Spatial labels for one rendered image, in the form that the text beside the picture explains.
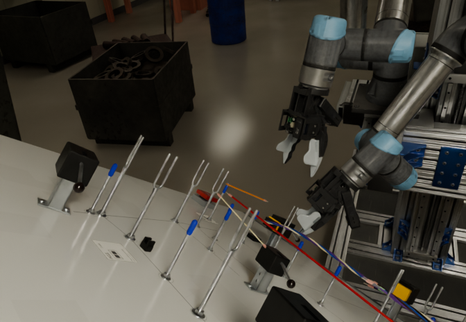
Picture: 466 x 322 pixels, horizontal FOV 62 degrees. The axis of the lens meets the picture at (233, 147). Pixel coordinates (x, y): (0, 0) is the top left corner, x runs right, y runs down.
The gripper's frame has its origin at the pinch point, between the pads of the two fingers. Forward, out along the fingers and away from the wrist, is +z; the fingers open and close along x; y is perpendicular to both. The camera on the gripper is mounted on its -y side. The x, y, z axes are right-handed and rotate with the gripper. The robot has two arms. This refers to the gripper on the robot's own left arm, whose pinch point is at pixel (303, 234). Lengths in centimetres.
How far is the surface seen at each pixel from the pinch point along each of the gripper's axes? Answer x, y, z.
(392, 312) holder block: 13.3, -25.1, -3.9
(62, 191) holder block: 53, 48, 3
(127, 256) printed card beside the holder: 57, 35, 2
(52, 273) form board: 69, 41, 0
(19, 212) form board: 60, 49, 5
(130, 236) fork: 50, 37, 4
